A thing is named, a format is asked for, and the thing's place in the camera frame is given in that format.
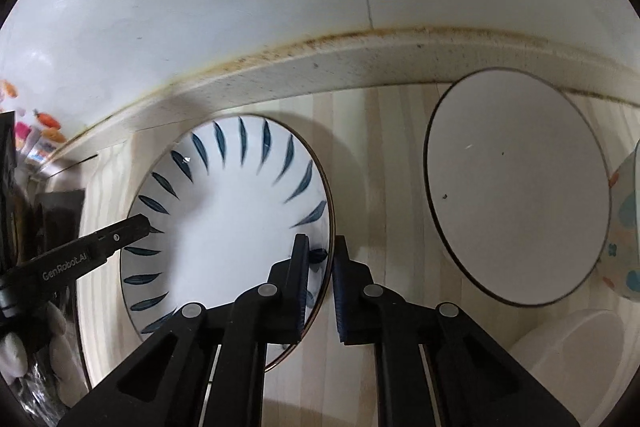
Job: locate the colourful packets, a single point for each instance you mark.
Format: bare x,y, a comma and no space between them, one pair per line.
42,137

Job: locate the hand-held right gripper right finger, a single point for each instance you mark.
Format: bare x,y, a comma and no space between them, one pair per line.
340,277

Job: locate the blue leaf pattern plate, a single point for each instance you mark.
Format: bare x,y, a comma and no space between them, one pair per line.
235,217

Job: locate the white bowl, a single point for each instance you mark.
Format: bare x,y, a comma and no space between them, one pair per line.
570,357

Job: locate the dark box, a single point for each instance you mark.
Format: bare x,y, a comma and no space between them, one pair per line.
60,212

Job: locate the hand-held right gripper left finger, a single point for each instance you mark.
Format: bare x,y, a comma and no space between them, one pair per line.
301,267

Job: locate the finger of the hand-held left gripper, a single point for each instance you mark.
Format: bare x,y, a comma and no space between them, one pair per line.
125,232

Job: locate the person's left hand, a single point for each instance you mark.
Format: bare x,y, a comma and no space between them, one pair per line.
62,347

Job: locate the plain white plate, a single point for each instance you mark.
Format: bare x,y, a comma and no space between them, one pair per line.
515,187

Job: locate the colourful patterned bowl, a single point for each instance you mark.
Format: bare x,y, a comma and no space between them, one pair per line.
627,227

